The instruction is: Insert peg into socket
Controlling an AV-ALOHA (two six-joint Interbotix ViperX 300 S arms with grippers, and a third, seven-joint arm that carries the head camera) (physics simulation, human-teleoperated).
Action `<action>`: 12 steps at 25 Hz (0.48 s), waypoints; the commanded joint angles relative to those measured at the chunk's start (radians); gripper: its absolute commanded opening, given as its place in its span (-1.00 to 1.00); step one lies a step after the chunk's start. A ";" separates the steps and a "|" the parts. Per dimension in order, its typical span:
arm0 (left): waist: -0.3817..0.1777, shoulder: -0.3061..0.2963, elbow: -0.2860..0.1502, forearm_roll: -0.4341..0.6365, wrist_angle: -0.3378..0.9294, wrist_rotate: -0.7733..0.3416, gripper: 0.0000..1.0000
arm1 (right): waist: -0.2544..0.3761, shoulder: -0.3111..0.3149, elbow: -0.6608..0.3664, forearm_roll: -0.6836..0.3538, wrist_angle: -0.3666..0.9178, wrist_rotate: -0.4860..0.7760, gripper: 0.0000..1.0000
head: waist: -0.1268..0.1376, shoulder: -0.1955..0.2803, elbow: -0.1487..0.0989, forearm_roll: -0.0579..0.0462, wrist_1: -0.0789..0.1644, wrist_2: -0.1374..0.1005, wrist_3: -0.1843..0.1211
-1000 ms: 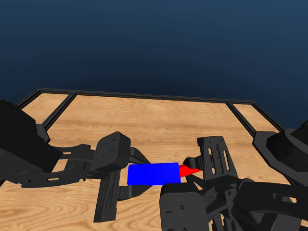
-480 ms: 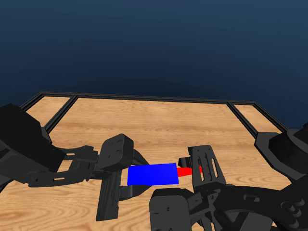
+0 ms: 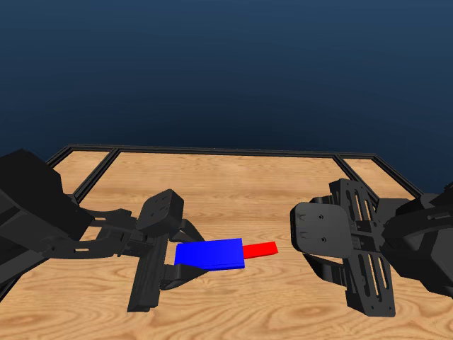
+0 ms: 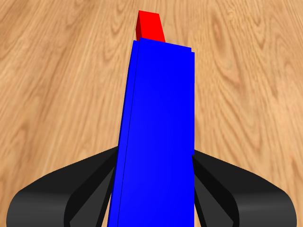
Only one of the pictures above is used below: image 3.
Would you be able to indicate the blue hollow socket block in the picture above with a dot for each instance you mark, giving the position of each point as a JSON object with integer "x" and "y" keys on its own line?
{"x": 209, "y": 253}

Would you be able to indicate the thin red peg bar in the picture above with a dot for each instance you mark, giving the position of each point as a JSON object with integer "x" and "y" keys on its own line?
{"x": 260, "y": 249}

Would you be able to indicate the black table frame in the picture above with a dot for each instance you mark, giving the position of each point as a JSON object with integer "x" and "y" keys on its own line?
{"x": 226, "y": 152}

